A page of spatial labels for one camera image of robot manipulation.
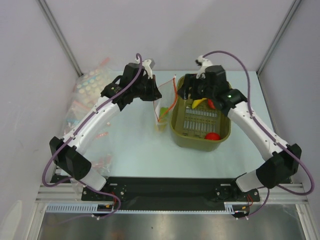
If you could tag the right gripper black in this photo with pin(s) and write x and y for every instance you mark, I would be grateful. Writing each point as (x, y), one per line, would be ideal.
(191, 83)

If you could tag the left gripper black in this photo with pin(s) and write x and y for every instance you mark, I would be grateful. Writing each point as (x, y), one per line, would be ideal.
(154, 93)

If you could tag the clear zip bag orange zipper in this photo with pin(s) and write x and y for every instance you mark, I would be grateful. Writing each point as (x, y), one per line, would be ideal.
(169, 99)

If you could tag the green toy starfruit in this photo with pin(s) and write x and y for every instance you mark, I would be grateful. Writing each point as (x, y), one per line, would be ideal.
(163, 112)

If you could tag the yellow toy starfruit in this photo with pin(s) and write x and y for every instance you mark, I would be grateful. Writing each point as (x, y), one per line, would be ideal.
(160, 127)

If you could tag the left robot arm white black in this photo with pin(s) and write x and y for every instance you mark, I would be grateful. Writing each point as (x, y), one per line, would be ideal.
(68, 151)

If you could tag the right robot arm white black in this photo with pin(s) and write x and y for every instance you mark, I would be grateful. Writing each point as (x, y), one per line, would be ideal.
(280, 158)

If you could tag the pile of clear zip bags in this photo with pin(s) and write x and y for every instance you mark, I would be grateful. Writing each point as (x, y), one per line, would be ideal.
(85, 94)

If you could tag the red toy apple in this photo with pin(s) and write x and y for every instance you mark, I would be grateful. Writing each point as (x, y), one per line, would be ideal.
(211, 104)

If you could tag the yellow toy banana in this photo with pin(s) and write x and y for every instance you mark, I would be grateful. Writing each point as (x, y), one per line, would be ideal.
(197, 102)

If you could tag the olive green plastic bin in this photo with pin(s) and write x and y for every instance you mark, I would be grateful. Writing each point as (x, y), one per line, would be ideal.
(189, 126)

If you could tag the red toy tomato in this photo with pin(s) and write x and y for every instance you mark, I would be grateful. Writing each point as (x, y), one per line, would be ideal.
(212, 136)

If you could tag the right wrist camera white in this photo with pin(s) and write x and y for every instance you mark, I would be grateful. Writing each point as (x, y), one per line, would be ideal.
(203, 63)

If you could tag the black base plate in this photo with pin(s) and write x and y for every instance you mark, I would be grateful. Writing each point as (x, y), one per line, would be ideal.
(177, 191)

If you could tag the aluminium frame rail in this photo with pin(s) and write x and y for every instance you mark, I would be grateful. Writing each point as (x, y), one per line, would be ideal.
(281, 214)

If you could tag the white slotted cable duct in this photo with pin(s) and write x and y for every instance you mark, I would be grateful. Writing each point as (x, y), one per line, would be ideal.
(105, 208)

